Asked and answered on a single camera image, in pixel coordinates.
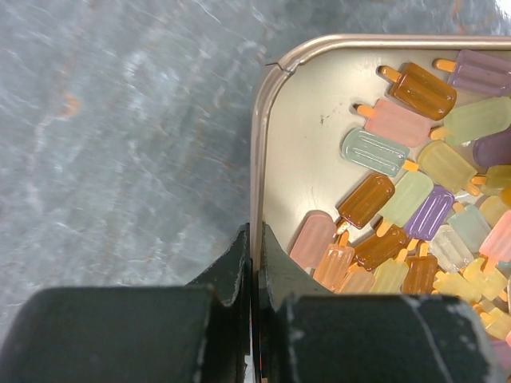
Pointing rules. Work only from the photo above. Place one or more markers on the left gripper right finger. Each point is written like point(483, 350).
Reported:
point(308, 334)

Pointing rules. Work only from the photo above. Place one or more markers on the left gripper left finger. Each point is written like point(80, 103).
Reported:
point(198, 332)

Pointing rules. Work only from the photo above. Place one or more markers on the brown tin of popsicle candies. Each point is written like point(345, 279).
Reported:
point(382, 165)

